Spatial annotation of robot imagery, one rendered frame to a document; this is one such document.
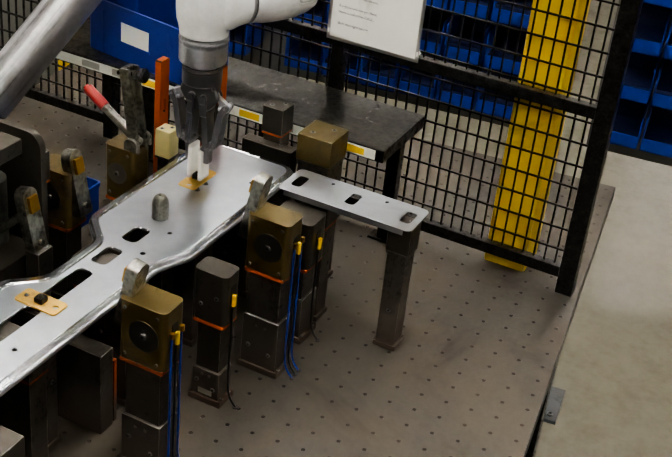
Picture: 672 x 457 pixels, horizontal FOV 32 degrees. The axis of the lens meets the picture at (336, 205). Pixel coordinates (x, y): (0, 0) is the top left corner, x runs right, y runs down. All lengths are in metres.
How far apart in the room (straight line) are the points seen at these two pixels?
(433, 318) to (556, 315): 0.28
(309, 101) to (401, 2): 0.30
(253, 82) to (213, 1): 0.64
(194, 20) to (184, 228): 0.38
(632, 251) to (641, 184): 0.55
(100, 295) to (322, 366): 0.55
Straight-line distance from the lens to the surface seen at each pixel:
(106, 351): 2.08
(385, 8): 2.59
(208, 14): 2.10
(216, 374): 2.20
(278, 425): 2.21
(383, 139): 2.50
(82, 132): 3.18
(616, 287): 4.13
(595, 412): 3.55
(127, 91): 2.29
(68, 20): 2.66
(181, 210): 2.24
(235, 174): 2.37
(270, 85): 2.70
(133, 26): 2.72
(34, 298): 1.98
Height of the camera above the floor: 2.14
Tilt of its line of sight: 30 degrees down
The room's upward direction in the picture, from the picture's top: 6 degrees clockwise
